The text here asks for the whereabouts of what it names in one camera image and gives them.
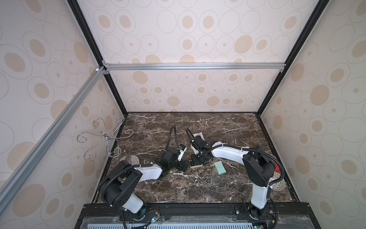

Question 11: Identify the tan mint box base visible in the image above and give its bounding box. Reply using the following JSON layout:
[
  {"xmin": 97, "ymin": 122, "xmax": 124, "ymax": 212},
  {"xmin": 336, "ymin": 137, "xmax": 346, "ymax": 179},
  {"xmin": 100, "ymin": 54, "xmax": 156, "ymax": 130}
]
[{"xmin": 190, "ymin": 164, "xmax": 203, "ymax": 169}]

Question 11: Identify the mint green box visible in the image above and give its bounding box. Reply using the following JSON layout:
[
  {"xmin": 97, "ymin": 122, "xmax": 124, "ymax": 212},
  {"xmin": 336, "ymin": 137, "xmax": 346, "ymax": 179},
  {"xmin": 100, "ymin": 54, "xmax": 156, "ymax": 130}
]
[{"xmin": 213, "ymin": 161, "xmax": 226, "ymax": 176}]

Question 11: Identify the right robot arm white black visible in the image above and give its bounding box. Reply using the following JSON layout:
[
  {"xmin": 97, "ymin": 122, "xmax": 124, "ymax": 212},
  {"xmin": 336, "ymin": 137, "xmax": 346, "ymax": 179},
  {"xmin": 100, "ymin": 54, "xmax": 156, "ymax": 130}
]
[{"xmin": 189, "ymin": 135, "xmax": 285, "ymax": 211}]

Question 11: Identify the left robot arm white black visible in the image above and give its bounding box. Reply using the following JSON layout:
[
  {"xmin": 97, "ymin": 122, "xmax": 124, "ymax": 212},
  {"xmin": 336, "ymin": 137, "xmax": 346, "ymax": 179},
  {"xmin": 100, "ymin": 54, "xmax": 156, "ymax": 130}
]
[{"xmin": 98, "ymin": 144, "xmax": 189, "ymax": 214}]

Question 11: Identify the red snack bag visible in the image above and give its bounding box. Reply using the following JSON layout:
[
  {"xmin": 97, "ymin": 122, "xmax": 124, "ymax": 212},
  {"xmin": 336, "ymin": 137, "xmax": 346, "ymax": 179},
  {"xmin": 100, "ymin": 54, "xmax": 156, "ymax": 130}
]
[{"xmin": 274, "ymin": 163, "xmax": 280, "ymax": 173}]

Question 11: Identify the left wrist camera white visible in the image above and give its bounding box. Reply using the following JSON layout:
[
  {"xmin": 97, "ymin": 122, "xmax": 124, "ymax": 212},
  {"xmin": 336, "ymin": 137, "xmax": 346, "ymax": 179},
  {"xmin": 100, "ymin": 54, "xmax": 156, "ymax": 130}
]
[{"xmin": 177, "ymin": 144, "xmax": 187, "ymax": 161}]

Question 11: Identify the black corrugated cable left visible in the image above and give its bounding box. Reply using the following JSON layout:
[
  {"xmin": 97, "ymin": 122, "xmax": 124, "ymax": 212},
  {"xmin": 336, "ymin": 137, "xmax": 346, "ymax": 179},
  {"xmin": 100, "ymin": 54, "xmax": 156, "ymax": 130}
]
[{"xmin": 154, "ymin": 124, "xmax": 181, "ymax": 162}]

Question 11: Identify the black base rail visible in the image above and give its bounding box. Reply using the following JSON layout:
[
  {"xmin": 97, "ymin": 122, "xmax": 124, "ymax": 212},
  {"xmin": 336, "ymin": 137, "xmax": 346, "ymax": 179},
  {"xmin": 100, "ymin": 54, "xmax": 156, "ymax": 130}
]
[{"xmin": 75, "ymin": 202, "xmax": 320, "ymax": 229}]

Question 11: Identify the silver wire jewelry stand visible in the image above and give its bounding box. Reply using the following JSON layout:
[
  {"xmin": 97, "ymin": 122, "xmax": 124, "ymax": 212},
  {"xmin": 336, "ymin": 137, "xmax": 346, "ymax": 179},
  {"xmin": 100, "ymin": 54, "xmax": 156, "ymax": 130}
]
[{"xmin": 76, "ymin": 116, "xmax": 134, "ymax": 161}]

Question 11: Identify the horizontal aluminium rail back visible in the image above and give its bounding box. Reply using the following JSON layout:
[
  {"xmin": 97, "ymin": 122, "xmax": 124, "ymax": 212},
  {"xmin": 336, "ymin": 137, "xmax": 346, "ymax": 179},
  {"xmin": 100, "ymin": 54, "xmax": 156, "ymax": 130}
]
[{"xmin": 105, "ymin": 62, "xmax": 286, "ymax": 71}]

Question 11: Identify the diagonal aluminium rail left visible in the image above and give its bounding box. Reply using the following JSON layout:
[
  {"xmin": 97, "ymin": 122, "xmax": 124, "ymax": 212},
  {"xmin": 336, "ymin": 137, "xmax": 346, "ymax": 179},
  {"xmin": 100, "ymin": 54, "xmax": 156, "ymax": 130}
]
[{"xmin": 1, "ymin": 66, "xmax": 105, "ymax": 214}]

